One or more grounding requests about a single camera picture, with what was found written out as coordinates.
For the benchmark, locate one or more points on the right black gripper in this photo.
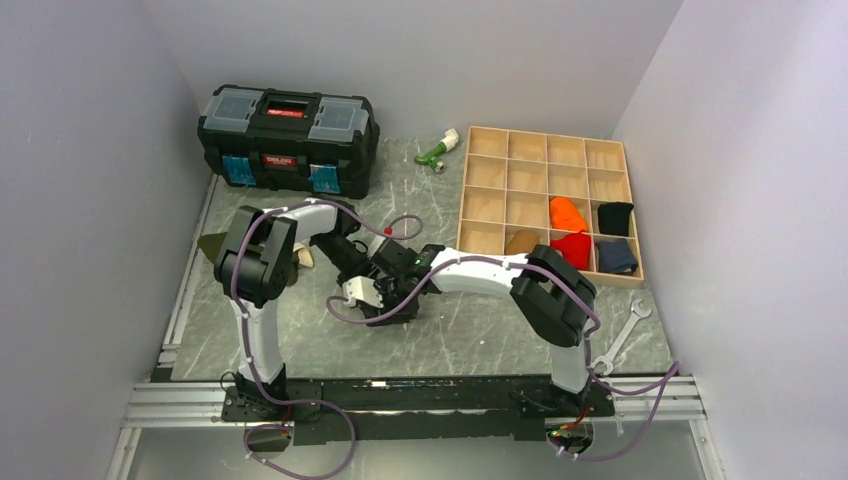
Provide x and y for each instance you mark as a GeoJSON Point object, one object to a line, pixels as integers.
{"type": "Point", "coordinates": [383, 289]}

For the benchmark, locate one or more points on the wooden compartment tray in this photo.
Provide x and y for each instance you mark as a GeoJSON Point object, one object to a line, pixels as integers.
{"type": "Point", "coordinates": [511, 176]}

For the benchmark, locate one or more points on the black striped underwear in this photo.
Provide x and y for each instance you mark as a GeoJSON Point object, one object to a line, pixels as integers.
{"type": "Point", "coordinates": [405, 315]}

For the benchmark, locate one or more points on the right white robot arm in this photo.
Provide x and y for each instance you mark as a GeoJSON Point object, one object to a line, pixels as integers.
{"type": "Point", "coordinates": [556, 300]}

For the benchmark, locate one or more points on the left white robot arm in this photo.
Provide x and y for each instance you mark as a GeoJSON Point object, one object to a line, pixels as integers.
{"type": "Point", "coordinates": [257, 259]}

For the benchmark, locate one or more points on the brown rolled underwear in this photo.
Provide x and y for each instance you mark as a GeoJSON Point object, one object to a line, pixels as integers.
{"type": "Point", "coordinates": [522, 241]}

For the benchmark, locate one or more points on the orange rolled underwear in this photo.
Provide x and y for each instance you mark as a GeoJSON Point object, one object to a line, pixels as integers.
{"type": "Point", "coordinates": [564, 215]}

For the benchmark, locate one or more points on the olive green underwear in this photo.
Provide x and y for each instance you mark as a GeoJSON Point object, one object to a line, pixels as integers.
{"type": "Point", "coordinates": [210, 245]}

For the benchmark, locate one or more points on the red rolled underwear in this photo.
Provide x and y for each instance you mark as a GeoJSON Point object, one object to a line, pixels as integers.
{"type": "Point", "coordinates": [575, 249]}

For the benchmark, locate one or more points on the navy blue rolled underwear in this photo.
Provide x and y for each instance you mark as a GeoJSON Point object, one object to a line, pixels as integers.
{"type": "Point", "coordinates": [616, 257]}

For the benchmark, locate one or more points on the black rolled underwear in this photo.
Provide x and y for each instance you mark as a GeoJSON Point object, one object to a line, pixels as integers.
{"type": "Point", "coordinates": [614, 218]}

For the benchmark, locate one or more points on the green and white pipe fitting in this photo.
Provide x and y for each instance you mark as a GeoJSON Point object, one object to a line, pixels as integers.
{"type": "Point", "coordinates": [432, 158]}

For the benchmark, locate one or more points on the black plastic toolbox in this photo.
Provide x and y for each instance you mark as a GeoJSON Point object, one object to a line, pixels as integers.
{"type": "Point", "coordinates": [285, 140]}

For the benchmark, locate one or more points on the silver wrench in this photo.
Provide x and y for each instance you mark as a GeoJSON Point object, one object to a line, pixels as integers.
{"type": "Point", "coordinates": [604, 364]}

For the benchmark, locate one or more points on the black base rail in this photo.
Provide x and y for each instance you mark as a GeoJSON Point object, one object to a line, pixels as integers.
{"type": "Point", "coordinates": [521, 407]}

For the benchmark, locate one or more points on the aluminium frame rail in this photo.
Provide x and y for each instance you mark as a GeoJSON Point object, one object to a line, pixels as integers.
{"type": "Point", "coordinates": [158, 402]}

